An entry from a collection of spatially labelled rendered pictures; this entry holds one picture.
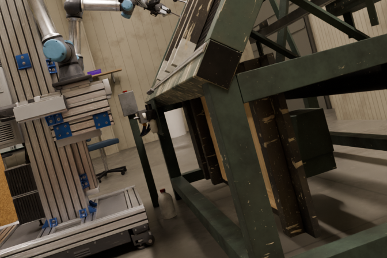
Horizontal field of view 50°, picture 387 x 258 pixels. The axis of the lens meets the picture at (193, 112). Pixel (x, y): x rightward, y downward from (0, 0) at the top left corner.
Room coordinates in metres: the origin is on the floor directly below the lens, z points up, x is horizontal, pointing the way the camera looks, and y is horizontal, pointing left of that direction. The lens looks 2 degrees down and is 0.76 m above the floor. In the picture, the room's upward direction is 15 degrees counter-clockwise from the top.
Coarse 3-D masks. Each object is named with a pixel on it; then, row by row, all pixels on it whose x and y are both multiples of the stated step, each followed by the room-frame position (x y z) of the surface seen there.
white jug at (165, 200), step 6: (162, 192) 2.84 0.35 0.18; (162, 198) 2.82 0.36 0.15; (168, 198) 2.82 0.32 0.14; (162, 204) 2.82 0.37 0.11; (168, 204) 2.81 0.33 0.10; (162, 210) 2.82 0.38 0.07; (168, 210) 2.81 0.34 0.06; (174, 210) 2.84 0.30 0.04; (162, 216) 2.84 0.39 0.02; (168, 216) 2.81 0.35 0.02; (174, 216) 2.83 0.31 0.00
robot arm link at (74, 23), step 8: (72, 16) 3.05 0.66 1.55; (80, 16) 3.08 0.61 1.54; (72, 24) 3.06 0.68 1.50; (80, 24) 3.11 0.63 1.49; (72, 32) 3.06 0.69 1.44; (80, 32) 3.10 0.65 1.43; (72, 40) 3.06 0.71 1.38; (80, 40) 3.09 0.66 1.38; (80, 48) 3.09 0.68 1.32; (80, 56) 3.06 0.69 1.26
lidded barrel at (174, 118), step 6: (180, 108) 9.29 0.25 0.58; (168, 114) 9.13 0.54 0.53; (174, 114) 9.14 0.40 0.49; (180, 114) 9.25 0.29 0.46; (168, 120) 9.14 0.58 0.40; (174, 120) 9.14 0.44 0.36; (180, 120) 9.21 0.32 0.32; (168, 126) 9.17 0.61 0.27; (174, 126) 9.14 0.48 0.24; (180, 126) 9.20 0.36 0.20; (174, 132) 9.15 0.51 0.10; (180, 132) 9.18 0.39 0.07; (186, 132) 9.35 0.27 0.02
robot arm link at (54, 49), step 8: (32, 0) 2.29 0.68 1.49; (40, 0) 2.31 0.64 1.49; (32, 8) 2.30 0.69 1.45; (40, 8) 2.30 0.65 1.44; (40, 16) 2.29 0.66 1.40; (48, 16) 2.31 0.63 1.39; (40, 24) 2.29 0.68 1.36; (48, 24) 2.30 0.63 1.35; (40, 32) 2.32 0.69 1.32; (48, 32) 2.29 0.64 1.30; (56, 32) 2.32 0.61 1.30; (48, 40) 2.26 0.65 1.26; (56, 40) 2.27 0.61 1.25; (48, 48) 2.27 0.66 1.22; (56, 48) 2.27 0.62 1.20; (64, 48) 2.29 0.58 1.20; (48, 56) 2.27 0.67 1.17; (56, 56) 2.27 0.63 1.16; (64, 56) 2.31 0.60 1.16
